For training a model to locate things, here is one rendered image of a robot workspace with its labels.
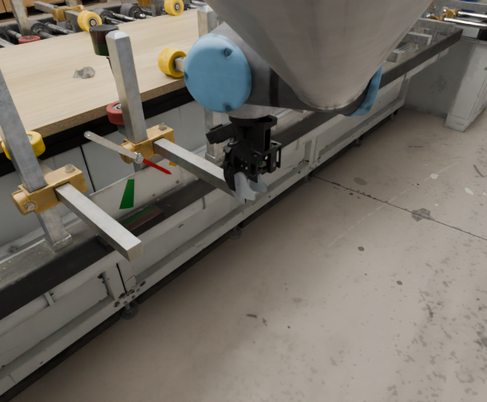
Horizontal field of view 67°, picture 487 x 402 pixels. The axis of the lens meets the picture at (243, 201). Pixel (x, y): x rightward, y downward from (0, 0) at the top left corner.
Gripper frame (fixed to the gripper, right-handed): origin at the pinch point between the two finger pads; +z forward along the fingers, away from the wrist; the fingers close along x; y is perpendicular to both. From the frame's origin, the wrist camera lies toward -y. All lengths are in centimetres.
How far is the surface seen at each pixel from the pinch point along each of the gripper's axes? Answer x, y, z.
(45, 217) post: -30.4, -28.5, 2.6
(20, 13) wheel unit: 15, -137, -17
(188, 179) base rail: 7.9, -28.3, 12.2
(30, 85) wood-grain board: -10, -76, -9
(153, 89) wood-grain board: 13.5, -47.2, -7.8
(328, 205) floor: 106, -33, 82
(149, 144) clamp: -2.8, -27.8, -3.6
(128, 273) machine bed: -8, -51, 57
